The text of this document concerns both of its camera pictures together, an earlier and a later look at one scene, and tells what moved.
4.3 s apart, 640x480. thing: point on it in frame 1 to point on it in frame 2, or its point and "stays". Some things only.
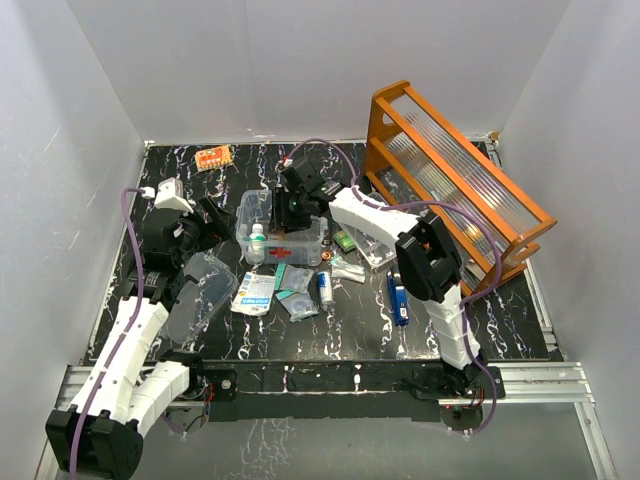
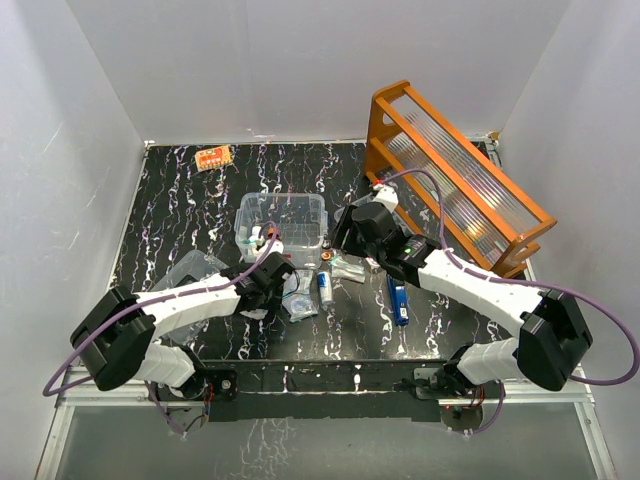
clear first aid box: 302,246 stays
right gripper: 280,217 to 343,237
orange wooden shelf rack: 421,162 stays
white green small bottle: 256,244 stays
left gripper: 218,229 to 273,302
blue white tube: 325,286 stays
